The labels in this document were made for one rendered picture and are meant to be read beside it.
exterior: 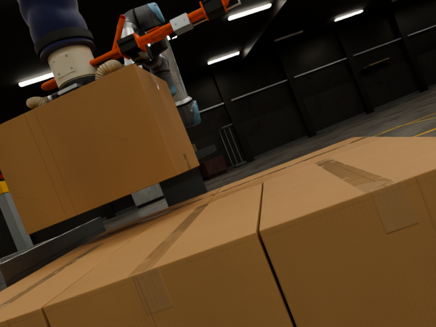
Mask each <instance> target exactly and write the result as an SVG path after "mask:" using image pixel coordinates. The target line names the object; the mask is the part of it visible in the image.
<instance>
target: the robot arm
mask: <svg viewBox="0 0 436 327"><path fill-rule="evenodd" d="M124 16H125V22H124V26H123V31H122V34H121V38H124V37H125V36H128V35H129V34H132V33H133V32H135V33H136V34H137V35H138V36H140V35H139V34H138V33H139V31H140V30H144V31H145V33H146V34H147V31H149V30H151V29H153V28H155V27H157V26H159V27H162V26H163V25H164V24H163V23H164V22H165V20H164V17H163V15H162V13H161V11H160V9H159V7H158V5H157V4H156V3H149V4H147V5H143V6H140V7H137V8H134V9H131V10H129V11H128V12H126V13H125V14H124ZM140 37H141V36H140ZM165 37H166V38H164V39H162V40H160V41H159V42H156V43H154V42H152V43H150V46H149V45H145V47H146V50H147V52H143V51H140V52H138V54H139V55H138V56H136V57H134V58H132V59H131V58H130V60H127V59H126V58H124V61H125V65H127V66H128V65H130V64H136V65H137V66H139V67H141V68H142V69H143V67H142V65H144V66H145V67H147V68H149V69H150V72H151V73H152V74H153V75H155V76H157V77H159V78H160V79H162V80H164V81H166V82H167V85H168V87H169V90H170V92H171V95H172V97H173V100H174V102H175V104H176V107H177V110H178V113H179V114H180V117H181V120H182V122H183V124H184V127H185V128H189V127H194V126H195V125H198V124H200V114H199V109H198V106H197V102H196V101H193V99H192V98H191V97H189V96H188V95H187V92H186V89H185V87H184V83H183V81H182V77H181V75H180V72H179V70H178V66H177V64H176V60H175V58H174V55H173V52H172V49H171V46H170V43H169V40H168V38H167V36H165Z"/></svg>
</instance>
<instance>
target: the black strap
mask: <svg viewBox="0 0 436 327"><path fill-rule="evenodd" d="M68 38H87V39H89V40H91V41H92V42H93V43H95V40H94V39H93V36H92V33H91V32H90V31H89V30H88V29H85V28H82V27H66V28H62V29H57V30H54V31H51V32H48V33H47V34H45V35H43V36H42V37H40V38H39V39H38V40H37V41H36V43H35V44H34V50H35V51H36V54H37V56H38V58H39V59H40V54H41V52H42V50H43V49H44V48H45V47H47V46H48V45H50V44H52V43H54V42H57V41H60V40H65V39H68Z"/></svg>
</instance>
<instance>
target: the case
mask: <svg viewBox="0 0 436 327"><path fill-rule="evenodd" d="M199 165H200V164H199V161H198V160H197V157H196V154H195V151H194V150H193V147H192V144H191V142H190V140H189V137H188V134H187V132H186V129H185V127H184V124H183V122H182V120H181V117H180V114H179V113H178V110H177V107H176V104H175V102H174V100H173V97H172V95H171V92H170V90H169V87H168V85H167V82H166V81H164V80H162V79H160V78H159V77H157V76H155V75H153V74H152V73H149V72H148V71H146V70H144V69H142V68H141V67H139V66H137V65H136V64H130V65H128V66H125V67H123V68H121V69H119V70H117V71H114V72H113V73H111V74H108V75H106V76H104V77H102V78H99V79H97V80H95V81H93V82H91V83H89V84H87V85H85V86H82V87H80V88H78V89H76V90H73V91H71V92H69V93H67V94H65V95H63V96H61V97H59V98H56V99H54V100H52V101H50V102H48V103H45V104H43V105H41V106H39V107H37V108H35V109H33V110H30V111H28V112H26V113H24V114H21V115H19V116H17V117H15V118H13V119H11V120H9V121H7V122H4V123H2V124H0V170H1V172H2V175H3V178H4V179H5V182H6V185H7V187H8V190H9V192H10V194H11V197H12V199H13V201H14V204H15V206H16V209H17V211H18V213H19V216H20V218H21V221H22V223H23V226H24V228H25V231H26V233H27V235H29V234H32V233H35V232H37V231H39V230H42V229H44V228H47V227H49V226H52V225H54V224H57V223H60V222H62V221H65V220H67V219H70V218H72V217H74V216H77V215H80V214H82V213H84V212H87V211H90V210H92V209H94V208H97V207H99V206H102V205H104V204H107V203H109V202H112V201H114V200H117V199H120V198H122V197H125V196H127V195H129V194H132V193H135V192H137V191H139V190H142V189H145V188H147V187H149V186H152V185H155V184H157V183H159V182H162V181H164V180H167V179H169V178H172V177H174V176H177V175H180V174H182V173H184V172H186V171H189V170H190V169H193V168H195V167H198V166H199Z"/></svg>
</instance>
